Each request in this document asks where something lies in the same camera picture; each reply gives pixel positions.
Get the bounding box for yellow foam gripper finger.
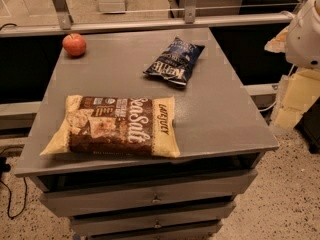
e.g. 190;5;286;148
274;68;320;129

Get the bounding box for red apple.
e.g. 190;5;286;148
62;33;86;56

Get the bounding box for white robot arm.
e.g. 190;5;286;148
269;0;320;128

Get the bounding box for blue Kettle chips bag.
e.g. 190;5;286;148
144;37;205;86

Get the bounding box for grey drawer cabinet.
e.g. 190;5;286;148
15;29;278;240

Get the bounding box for brown Sea Salt cracker bag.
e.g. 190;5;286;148
42;95;180;158

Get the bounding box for white cable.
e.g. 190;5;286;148
258;100;278;114

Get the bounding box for metal railing frame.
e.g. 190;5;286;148
0;0;307;37

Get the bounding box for black floor cable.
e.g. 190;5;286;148
0;147;28;220

